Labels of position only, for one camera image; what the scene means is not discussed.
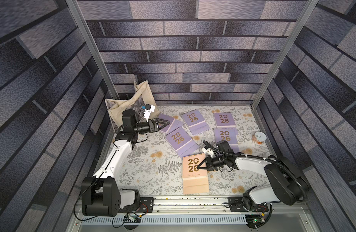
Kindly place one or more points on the purple calendar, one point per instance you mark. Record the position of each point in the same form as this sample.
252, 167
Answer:
195, 122
174, 123
224, 120
229, 135
182, 142

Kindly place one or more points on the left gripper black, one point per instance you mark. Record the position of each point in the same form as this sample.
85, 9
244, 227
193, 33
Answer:
153, 123

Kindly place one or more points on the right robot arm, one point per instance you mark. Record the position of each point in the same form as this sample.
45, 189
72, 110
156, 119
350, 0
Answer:
287, 184

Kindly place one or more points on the aluminium frame post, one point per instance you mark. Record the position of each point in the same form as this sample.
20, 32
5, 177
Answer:
87, 35
305, 14

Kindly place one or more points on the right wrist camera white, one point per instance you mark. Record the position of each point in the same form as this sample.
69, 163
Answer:
208, 151

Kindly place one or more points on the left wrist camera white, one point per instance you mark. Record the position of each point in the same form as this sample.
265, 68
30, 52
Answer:
148, 111

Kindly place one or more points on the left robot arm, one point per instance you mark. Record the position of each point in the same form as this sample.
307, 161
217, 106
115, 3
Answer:
100, 195

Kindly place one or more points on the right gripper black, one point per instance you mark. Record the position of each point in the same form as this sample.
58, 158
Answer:
209, 164

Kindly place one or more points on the left aluminium frame post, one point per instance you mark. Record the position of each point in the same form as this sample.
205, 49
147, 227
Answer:
87, 35

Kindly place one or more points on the beige Monet tote bag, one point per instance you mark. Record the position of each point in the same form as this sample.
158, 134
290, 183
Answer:
142, 96

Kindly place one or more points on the pink 2026 desk calendar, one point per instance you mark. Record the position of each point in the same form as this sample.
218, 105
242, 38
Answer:
195, 181

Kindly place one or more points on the right aluminium frame post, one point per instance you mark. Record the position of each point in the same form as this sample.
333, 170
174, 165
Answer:
305, 14

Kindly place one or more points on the white orange round can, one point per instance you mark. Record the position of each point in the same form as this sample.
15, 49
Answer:
259, 138

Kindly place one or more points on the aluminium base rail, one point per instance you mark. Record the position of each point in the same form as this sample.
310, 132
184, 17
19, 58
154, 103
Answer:
201, 214

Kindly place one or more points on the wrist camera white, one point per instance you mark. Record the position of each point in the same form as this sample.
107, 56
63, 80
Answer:
148, 111
208, 151

